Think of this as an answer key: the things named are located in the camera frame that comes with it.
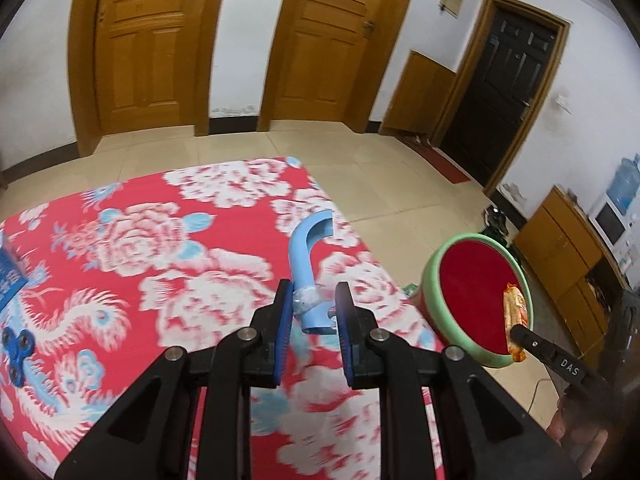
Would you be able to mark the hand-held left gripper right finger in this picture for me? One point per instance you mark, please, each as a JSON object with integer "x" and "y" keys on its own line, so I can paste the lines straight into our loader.
{"x": 344, "y": 335}

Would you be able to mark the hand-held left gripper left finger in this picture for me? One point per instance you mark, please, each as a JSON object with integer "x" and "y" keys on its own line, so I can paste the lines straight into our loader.
{"x": 283, "y": 335}

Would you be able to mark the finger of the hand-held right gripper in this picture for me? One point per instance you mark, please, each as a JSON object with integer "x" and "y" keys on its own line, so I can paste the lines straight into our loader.
{"x": 542, "y": 350}

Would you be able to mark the orange biscuit packet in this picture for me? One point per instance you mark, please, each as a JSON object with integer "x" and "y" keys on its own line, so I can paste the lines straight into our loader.
{"x": 515, "y": 310}

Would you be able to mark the light blue plastic pipe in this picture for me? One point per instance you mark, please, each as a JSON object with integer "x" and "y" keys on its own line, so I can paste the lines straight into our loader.
{"x": 302, "y": 260}

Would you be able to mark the red bucket with green rim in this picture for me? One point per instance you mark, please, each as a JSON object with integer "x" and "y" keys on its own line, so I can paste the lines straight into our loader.
{"x": 470, "y": 290}

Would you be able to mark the person's right hand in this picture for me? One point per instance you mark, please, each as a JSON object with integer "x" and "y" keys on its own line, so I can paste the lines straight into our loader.
{"x": 570, "y": 430}

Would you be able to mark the wooden sideboard cabinet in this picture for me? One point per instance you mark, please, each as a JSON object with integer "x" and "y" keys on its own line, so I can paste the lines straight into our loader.
{"x": 555, "y": 250}

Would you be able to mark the black sneaker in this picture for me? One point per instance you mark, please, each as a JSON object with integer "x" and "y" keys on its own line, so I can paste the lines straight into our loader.
{"x": 496, "y": 225}

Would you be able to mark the white microwave oven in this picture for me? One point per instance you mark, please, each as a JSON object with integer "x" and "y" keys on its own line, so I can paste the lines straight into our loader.
{"x": 607, "y": 222}

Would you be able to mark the red floral tablecloth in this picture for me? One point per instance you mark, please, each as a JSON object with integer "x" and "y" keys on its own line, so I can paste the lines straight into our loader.
{"x": 150, "y": 260}

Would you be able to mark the blue water bottle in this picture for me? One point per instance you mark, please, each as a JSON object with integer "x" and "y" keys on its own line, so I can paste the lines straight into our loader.
{"x": 625, "y": 185}

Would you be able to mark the red doormat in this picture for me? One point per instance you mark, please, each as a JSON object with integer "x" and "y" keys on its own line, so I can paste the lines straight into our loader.
{"x": 440, "y": 160}

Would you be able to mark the blue fidget spinner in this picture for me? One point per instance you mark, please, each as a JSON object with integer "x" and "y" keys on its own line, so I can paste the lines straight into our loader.
{"x": 22, "y": 345}

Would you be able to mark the black entrance door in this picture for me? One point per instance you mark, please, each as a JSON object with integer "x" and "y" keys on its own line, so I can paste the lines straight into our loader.
{"x": 500, "y": 90}

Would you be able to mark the blue and white milk carton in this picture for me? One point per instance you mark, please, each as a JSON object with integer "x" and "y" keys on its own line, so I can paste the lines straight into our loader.
{"x": 10, "y": 280}

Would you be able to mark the wooden panel door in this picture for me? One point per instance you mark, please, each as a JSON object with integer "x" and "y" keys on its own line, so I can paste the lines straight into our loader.
{"x": 145, "y": 50}

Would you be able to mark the white light switch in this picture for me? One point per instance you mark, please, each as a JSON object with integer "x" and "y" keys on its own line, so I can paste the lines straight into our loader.
{"x": 564, "y": 104}

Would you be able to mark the low wooden wall cabinet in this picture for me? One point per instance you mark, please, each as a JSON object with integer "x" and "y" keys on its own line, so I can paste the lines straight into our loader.
{"x": 417, "y": 95}

